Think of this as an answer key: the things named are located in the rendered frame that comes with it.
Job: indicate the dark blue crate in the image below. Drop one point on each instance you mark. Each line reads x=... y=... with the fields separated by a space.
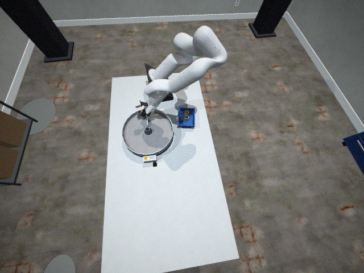
x=186 y=124

